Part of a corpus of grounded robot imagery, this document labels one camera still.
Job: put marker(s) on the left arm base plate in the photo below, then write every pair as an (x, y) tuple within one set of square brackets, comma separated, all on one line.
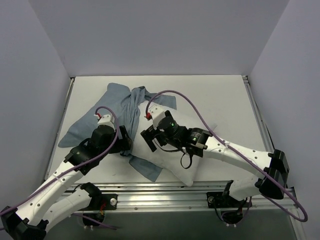
[(107, 201)]

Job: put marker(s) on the aluminium rail frame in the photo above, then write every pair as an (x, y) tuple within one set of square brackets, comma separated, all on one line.
[(225, 103)]

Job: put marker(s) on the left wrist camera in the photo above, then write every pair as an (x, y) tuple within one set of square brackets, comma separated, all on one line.
[(105, 120)]

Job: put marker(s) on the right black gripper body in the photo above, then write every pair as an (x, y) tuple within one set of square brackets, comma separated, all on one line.
[(149, 139)]

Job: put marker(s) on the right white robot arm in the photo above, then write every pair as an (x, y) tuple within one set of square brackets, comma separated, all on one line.
[(269, 169)]

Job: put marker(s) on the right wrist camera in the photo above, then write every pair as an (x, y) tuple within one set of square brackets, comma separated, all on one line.
[(155, 114)]

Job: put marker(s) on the white pillow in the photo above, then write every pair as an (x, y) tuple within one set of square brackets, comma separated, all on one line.
[(184, 166)]

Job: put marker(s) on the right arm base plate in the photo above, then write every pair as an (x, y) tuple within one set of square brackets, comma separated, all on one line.
[(220, 201)]

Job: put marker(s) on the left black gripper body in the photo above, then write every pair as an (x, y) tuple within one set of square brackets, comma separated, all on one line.
[(125, 140)]

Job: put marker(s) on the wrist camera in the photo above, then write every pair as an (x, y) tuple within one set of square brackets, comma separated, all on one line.
[(105, 120), (155, 114)]

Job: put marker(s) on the striped blue beige pillowcase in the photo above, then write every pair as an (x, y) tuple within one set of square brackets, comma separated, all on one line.
[(124, 104)]

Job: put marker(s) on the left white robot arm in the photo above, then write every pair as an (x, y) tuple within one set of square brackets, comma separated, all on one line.
[(33, 219)]

